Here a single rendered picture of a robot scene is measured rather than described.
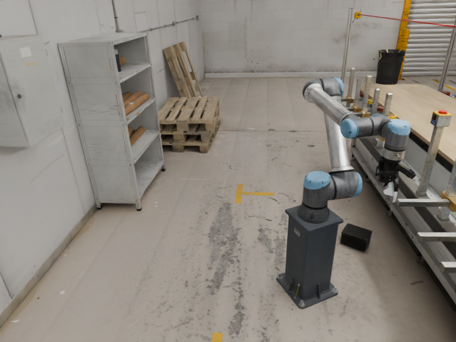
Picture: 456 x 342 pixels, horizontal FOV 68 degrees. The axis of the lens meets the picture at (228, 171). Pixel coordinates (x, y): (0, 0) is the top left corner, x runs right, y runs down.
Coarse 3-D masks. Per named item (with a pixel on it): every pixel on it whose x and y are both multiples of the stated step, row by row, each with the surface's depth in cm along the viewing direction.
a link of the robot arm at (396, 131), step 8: (392, 120) 150; (400, 120) 150; (384, 128) 152; (392, 128) 147; (400, 128) 145; (408, 128) 145; (384, 136) 153; (392, 136) 148; (400, 136) 146; (392, 144) 149; (400, 144) 148
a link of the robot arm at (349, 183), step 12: (324, 84) 202; (336, 84) 203; (336, 96) 202; (336, 132) 201; (336, 144) 201; (336, 156) 201; (348, 156) 202; (336, 168) 201; (348, 168) 198; (336, 180) 197; (348, 180) 197; (360, 180) 199; (348, 192) 198
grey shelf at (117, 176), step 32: (64, 64) 271; (96, 64) 269; (128, 64) 343; (96, 96) 281; (96, 128) 294; (96, 160) 309; (128, 160) 305; (160, 160) 401; (96, 192) 325; (128, 192) 321
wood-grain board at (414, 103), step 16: (368, 96) 348; (384, 96) 338; (400, 96) 337; (416, 96) 335; (432, 96) 333; (448, 96) 331; (400, 112) 292; (416, 112) 290; (432, 112) 289; (448, 112) 288; (416, 128) 255; (432, 128) 254; (448, 128) 253; (448, 144) 227; (448, 160) 210
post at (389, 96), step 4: (388, 96) 254; (388, 100) 255; (384, 104) 260; (388, 104) 256; (384, 108) 260; (388, 108) 258; (384, 112) 260; (388, 112) 259; (388, 116) 260; (380, 140) 270; (380, 144) 271
